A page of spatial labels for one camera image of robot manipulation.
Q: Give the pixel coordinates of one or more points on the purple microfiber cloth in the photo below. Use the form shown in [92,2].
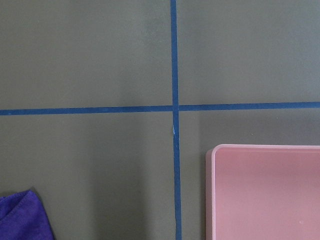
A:
[23,217]

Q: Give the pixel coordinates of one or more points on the pink plastic tray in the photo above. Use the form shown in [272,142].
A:
[262,192]

